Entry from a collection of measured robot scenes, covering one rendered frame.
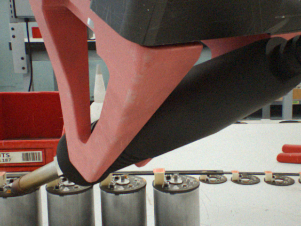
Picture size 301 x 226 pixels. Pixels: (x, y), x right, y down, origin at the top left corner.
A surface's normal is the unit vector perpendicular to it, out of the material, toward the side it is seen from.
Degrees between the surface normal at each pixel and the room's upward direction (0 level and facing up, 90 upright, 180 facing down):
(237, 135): 0
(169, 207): 90
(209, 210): 0
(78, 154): 99
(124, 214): 90
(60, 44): 96
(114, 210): 90
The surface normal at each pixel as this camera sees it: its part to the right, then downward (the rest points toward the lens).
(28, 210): 0.63, 0.14
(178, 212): -0.01, 0.20
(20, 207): 0.41, 0.17
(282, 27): 0.60, 0.57
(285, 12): 0.28, -0.81
